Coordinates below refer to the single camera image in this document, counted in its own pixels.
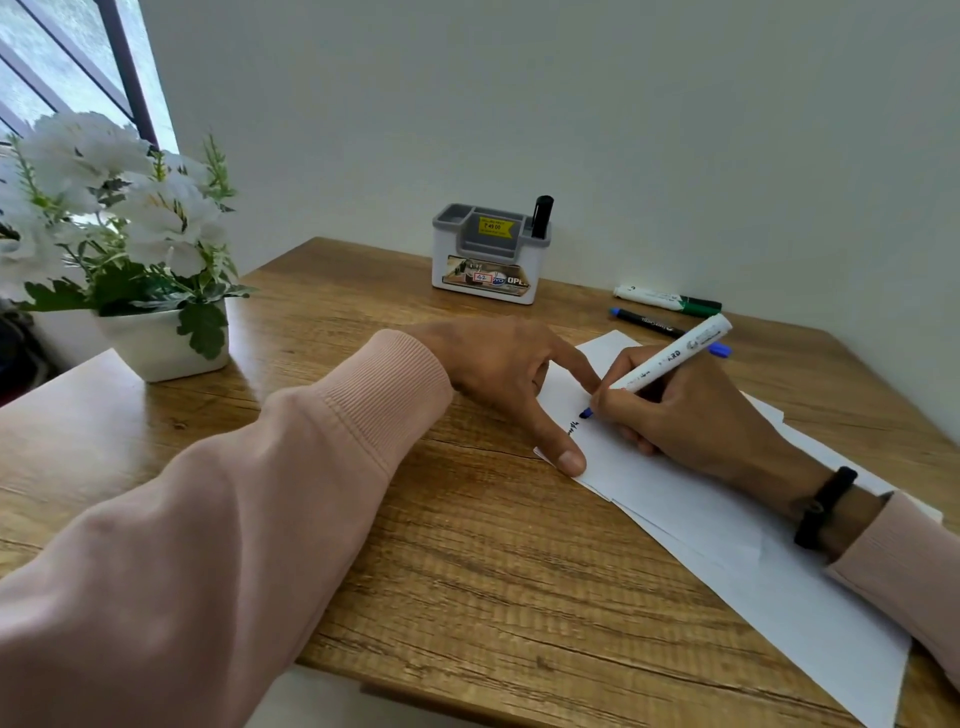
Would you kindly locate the black wristband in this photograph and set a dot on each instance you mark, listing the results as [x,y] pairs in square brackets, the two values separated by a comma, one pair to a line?
[823,506]

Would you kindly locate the white flower pot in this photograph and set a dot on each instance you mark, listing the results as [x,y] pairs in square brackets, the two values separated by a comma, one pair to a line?
[157,341]

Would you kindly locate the white paper sheet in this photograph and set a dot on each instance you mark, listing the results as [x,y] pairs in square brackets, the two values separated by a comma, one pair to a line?
[825,637]
[675,491]

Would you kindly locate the black marker with blue cap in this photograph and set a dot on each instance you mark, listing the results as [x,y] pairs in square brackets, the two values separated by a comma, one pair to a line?
[649,322]

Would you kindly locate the person's right forearm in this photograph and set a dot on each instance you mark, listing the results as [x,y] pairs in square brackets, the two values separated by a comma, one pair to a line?
[892,555]

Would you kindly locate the white and grey desk organizer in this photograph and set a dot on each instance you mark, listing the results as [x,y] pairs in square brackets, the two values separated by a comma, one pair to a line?
[487,259]

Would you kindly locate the person's left hand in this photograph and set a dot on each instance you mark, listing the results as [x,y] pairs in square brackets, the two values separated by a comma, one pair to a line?
[487,360]

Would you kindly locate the person's left forearm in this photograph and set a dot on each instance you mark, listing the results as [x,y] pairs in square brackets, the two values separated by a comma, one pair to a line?
[225,540]

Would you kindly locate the white marker with green cap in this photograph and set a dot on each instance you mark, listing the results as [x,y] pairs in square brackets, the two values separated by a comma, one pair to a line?
[664,298]

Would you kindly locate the person's right thumb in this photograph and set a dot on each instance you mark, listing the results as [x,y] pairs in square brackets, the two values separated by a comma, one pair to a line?
[622,409]

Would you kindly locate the artificial white flowers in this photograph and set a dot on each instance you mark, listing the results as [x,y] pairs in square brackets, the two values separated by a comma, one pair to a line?
[97,195]

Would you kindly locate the person's left thumb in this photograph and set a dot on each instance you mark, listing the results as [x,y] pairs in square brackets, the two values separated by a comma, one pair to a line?
[559,442]

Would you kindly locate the dark window frame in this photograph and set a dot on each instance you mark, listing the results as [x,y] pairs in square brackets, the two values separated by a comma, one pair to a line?
[127,71]

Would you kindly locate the dark object beside table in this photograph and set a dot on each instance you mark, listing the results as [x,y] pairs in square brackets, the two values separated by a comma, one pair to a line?
[19,360]

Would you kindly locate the person's right hand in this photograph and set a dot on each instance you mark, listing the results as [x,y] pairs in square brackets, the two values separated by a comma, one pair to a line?
[705,427]

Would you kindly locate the white marker with blue tip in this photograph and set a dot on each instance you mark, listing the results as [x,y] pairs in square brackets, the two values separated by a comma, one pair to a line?
[675,354]

